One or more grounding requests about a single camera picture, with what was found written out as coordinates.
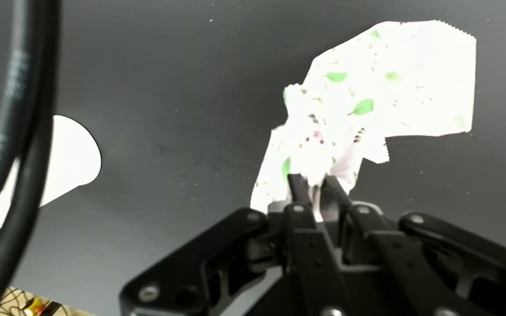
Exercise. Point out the white cloth with green print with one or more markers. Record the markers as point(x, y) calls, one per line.
point(377, 99)

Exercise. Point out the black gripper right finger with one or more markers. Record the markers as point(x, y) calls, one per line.
point(417, 257)

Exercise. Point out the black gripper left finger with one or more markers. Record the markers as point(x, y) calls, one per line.
point(254, 264)

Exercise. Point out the white cylinder container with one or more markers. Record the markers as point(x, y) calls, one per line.
point(66, 160)

